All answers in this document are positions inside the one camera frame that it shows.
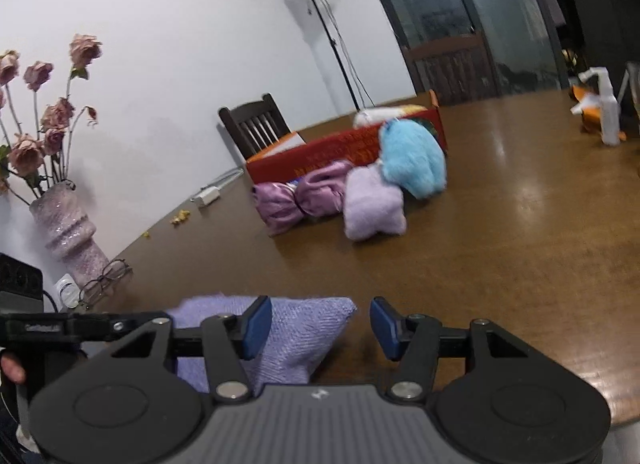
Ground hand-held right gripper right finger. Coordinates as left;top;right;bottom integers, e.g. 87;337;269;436
370;296;531;404

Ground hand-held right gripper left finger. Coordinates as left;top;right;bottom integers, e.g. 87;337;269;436
107;295;273;402

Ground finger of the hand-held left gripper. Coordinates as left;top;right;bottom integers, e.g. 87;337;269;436
70;311;168;344

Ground lavender knit pillow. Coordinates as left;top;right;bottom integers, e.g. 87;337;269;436
167;295;358;395

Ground lavender plush cushion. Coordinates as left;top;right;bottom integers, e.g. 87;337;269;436
342;164;407;242

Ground purple satin bow pillow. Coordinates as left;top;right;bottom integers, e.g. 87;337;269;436
251;160;356;237

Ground blue fluffy plush toy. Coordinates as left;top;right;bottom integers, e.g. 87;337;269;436
376;119;447;200

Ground red cardboard box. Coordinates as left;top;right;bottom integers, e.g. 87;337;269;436
245;90;448;186

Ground person's left hand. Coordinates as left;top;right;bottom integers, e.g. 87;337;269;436
0;351;27;385

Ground eyeglasses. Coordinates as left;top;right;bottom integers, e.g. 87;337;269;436
77;259;133;310

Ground pink glitter vase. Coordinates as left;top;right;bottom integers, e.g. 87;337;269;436
29;183;111;290

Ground yellow dried petals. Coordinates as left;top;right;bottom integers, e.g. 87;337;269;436
141;210;191;239

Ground bunch of dried pink roses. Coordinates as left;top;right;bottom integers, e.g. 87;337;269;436
0;34;103;205

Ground dark wooden chair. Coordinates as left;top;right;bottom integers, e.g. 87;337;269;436
402;33;501;106
218;93;293;161

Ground cream yellow plush toy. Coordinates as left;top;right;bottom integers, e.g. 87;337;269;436
352;104;431;129

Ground black light stand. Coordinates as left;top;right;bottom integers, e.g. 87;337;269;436
305;0;376;112

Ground orange paper packet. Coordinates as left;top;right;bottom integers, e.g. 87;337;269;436
570;85;628;141

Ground white spray bottle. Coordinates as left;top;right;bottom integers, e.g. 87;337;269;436
577;66;622;146

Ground white charger cable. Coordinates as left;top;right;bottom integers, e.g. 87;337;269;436
200;168;246;195

